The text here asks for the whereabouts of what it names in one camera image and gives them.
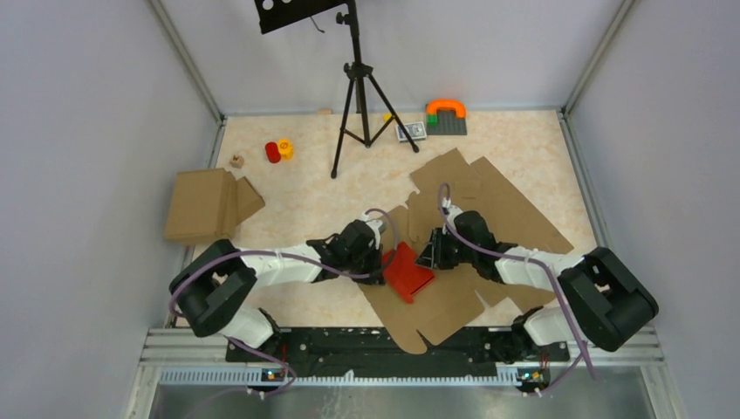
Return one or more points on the orange arch toy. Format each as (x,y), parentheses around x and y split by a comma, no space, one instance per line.
(447,105)

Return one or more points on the small wooden cube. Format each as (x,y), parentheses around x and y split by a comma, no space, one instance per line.
(236,161)

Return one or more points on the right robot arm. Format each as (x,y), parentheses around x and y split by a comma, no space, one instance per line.
(599,298)

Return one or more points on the folded brown cardboard box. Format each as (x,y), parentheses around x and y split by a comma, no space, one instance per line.
(207,205)

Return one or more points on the playing card deck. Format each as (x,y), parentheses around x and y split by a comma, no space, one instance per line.
(416,130)

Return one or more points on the red cylinder toy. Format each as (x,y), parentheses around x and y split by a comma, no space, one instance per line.
(272,152)

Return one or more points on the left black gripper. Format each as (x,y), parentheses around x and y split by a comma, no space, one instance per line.
(376,271)

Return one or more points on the black perforated plate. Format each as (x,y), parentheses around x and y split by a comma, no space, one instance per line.
(275,15)

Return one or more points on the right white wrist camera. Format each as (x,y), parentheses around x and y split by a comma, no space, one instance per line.
(451,208)

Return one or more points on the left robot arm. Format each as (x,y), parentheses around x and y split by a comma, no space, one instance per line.
(210,293)

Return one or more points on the red paper box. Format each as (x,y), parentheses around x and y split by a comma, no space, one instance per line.
(404,276)

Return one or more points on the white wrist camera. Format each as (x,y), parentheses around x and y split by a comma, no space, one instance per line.
(451,208)
(377,225)

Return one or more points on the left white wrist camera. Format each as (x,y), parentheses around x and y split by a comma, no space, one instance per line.
(377,225)

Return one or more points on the yellow toy block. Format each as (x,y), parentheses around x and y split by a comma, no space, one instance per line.
(285,149)

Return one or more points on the black camera tripod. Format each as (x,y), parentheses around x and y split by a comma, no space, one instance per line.
(357,73)

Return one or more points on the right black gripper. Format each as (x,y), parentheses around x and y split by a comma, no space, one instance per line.
(433,257)

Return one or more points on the green toy brick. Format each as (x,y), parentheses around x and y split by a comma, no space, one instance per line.
(432,121)

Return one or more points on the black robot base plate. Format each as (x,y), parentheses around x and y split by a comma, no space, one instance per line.
(371,353)

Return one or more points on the large flat cardboard sheet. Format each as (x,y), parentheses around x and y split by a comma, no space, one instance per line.
(458,296)

